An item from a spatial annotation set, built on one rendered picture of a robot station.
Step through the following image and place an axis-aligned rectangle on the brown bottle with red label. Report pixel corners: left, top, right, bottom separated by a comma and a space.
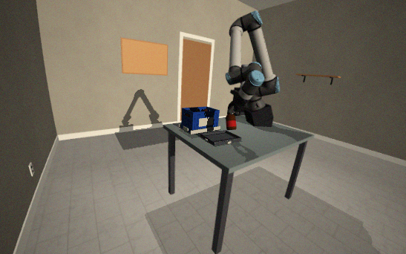
226, 113, 236, 130

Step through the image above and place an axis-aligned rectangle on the blue divided crate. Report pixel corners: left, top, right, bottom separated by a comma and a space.
181, 106, 220, 132

